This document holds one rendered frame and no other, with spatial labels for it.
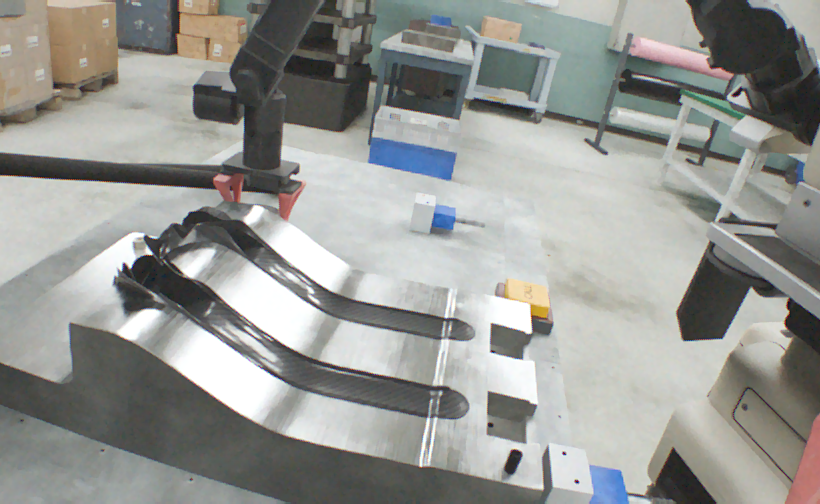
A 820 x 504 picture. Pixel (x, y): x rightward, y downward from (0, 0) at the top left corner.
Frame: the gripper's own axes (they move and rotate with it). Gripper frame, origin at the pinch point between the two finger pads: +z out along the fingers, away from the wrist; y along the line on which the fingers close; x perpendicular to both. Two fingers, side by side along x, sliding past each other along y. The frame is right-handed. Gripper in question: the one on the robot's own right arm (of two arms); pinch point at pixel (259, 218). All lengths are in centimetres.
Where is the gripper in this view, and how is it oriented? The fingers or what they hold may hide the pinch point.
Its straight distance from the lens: 83.2
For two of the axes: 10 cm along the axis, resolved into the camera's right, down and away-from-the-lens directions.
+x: -1.5, 4.4, -8.8
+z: -1.7, 8.7, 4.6
